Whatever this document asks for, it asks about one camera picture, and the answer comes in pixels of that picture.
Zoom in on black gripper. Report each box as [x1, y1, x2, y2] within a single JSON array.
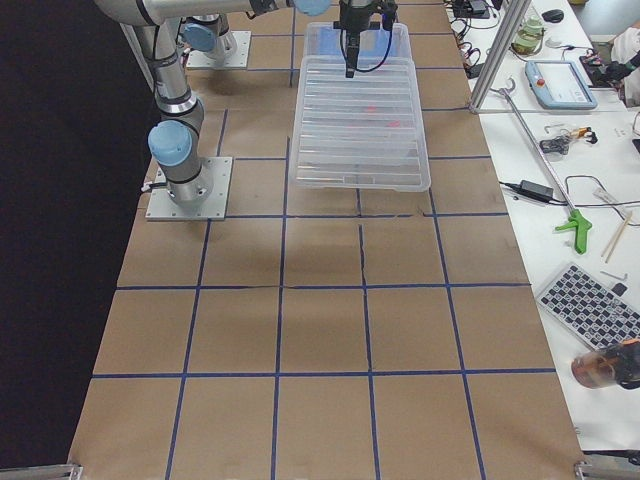
[[338, 0, 374, 78]]

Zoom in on clear plastic box lid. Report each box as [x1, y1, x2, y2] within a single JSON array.
[[289, 55, 431, 192]]

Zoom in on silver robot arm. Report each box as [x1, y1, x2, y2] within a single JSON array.
[[182, 14, 237, 62], [96, 1, 331, 205]]

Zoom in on clear plastic storage box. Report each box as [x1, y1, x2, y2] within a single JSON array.
[[303, 22, 413, 69]]

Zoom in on green glass jar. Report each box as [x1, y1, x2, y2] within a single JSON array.
[[511, 16, 545, 56]]

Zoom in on blue teach pendant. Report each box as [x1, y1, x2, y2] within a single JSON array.
[[525, 60, 598, 110]]

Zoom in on black power adapter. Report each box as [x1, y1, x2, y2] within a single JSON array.
[[501, 180, 565, 205]]

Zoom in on brown paper table cover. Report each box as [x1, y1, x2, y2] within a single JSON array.
[[69, 1, 582, 479]]

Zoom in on wooden chopsticks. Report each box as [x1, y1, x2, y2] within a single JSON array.
[[601, 212, 633, 264]]

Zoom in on silver hex key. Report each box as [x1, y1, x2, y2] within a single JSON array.
[[600, 270, 628, 282]]

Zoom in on checkered calibration board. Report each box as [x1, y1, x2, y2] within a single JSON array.
[[536, 263, 639, 350]]

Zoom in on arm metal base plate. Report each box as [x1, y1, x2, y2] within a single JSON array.
[[186, 31, 251, 70], [145, 157, 233, 221]]

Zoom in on aluminium frame post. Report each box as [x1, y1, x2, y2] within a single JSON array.
[[469, 0, 531, 113]]

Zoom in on green handled reacher grabber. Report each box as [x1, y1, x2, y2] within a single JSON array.
[[490, 77, 592, 254]]

